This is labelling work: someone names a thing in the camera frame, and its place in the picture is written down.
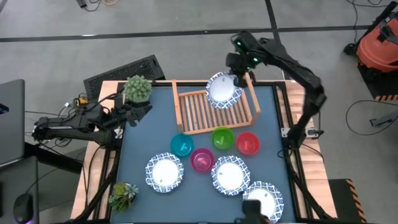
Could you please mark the black aluminium table frame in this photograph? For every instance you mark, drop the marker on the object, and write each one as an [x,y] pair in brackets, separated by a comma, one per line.
[281,102]

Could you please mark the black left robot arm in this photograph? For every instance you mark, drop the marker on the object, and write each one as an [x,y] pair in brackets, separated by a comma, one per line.
[71,124]

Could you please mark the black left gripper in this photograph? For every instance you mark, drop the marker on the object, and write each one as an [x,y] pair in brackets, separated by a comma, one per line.
[122,113]

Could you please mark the small rosette succulent in pot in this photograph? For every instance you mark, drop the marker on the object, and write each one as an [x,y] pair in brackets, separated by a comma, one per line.
[122,196]

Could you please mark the orange shop vacuum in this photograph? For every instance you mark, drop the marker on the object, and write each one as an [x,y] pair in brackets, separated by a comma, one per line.
[377,49]

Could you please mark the red plastic bowl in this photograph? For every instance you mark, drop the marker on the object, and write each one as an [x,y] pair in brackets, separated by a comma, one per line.
[247,143]

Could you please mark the black perforated floor panel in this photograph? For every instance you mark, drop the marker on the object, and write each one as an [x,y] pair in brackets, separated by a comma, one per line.
[124,73]

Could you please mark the black hazard-striped floor mat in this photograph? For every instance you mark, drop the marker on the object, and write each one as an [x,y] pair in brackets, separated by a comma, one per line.
[379,87]

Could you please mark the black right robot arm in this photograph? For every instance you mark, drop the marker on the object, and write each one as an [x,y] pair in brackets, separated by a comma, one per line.
[298,70]

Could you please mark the small yellow device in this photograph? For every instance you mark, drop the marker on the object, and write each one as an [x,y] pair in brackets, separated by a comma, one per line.
[82,101]

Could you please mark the black computer mouse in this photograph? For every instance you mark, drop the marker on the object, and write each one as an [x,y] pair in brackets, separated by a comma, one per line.
[23,207]

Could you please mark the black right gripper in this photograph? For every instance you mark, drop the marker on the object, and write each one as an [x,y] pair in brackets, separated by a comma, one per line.
[237,63]

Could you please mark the black metal beam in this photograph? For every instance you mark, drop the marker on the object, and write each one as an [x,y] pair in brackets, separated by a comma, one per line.
[53,157]

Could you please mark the dark grey desk pad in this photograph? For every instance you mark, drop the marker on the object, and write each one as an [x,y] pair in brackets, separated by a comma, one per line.
[15,177]

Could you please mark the grey laptop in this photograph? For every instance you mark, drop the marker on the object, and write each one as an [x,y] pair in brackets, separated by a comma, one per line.
[12,124]

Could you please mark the black boxy object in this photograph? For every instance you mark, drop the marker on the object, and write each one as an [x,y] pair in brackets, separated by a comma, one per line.
[253,211]

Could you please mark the bushy green potted succulent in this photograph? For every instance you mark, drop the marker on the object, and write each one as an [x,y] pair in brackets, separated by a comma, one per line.
[137,88]

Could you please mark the black power adapter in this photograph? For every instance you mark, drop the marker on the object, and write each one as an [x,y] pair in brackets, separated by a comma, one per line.
[81,3]

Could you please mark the grey metal stand foot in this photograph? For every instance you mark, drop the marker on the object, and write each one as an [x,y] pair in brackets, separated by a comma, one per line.
[385,119]

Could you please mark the pink plastic bowl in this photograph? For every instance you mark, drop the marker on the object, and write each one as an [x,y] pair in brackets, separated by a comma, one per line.
[202,160]

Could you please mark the green plastic bowl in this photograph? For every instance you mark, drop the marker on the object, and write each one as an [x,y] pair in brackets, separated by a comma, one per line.
[223,138]

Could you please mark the teal plastic bowl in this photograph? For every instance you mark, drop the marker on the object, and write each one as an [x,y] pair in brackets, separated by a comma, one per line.
[182,145]

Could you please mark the blue grey table mat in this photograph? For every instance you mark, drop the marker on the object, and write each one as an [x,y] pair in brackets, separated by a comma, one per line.
[192,199]

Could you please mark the blue patterned white bowl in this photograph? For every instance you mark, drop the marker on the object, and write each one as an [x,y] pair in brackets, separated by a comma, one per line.
[268,196]
[164,172]
[230,175]
[219,90]

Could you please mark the slatted wooden shelf rack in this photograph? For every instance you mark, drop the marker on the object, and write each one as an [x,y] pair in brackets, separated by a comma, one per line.
[199,115]

